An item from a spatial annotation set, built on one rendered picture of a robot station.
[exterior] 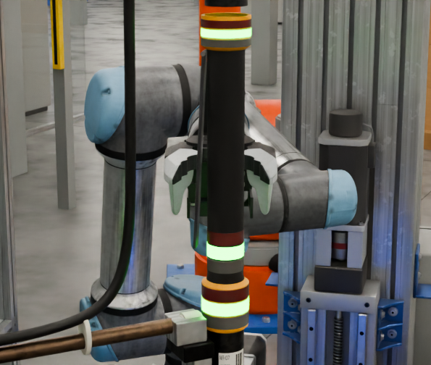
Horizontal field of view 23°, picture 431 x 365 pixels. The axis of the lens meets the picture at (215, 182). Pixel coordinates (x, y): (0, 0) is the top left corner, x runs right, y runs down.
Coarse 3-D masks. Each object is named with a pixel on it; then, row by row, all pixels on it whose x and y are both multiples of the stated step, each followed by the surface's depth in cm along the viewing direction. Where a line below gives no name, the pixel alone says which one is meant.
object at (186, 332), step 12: (180, 312) 96; (180, 324) 93; (192, 324) 94; (204, 324) 94; (168, 336) 95; (180, 336) 94; (192, 336) 94; (204, 336) 95; (180, 348) 94; (192, 348) 94; (204, 348) 94; (192, 360) 94; (204, 360) 95
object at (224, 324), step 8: (248, 312) 97; (208, 320) 95; (216, 320) 95; (224, 320) 95; (232, 320) 95; (240, 320) 95; (248, 320) 97; (216, 328) 95; (224, 328) 95; (232, 328) 95
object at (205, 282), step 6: (204, 282) 95; (210, 282) 95; (240, 282) 95; (246, 282) 95; (210, 288) 95; (216, 288) 94; (222, 288) 94; (228, 288) 94; (234, 288) 94; (240, 288) 95; (204, 312) 96; (246, 312) 96; (210, 330) 96; (216, 330) 95; (222, 330) 95; (228, 330) 95; (234, 330) 95; (240, 330) 96
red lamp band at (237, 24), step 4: (216, 16) 92; (236, 16) 92; (204, 20) 89; (208, 20) 89; (212, 20) 89; (216, 20) 88; (236, 20) 88; (240, 20) 89; (244, 20) 89; (248, 20) 89; (204, 24) 89; (208, 24) 89; (212, 24) 89; (216, 24) 88; (220, 24) 88; (224, 24) 88; (228, 24) 88; (232, 24) 88; (236, 24) 88; (240, 24) 89; (244, 24) 89; (248, 24) 89; (220, 28) 88; (224, 28) 88; (228, 28) 88; (232, 28) 88; (236, 28) 89
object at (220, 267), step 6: (210, 264) 95; (216, 264) 94; (222, 264) 94; (228, 264) 94; (234, 264) 94; (240, 264) 95; (210, 270) 95; (216, 270) 94; (222, 270) 94; (228, 270) 94; (234, 270) 94; (240, 270) 95
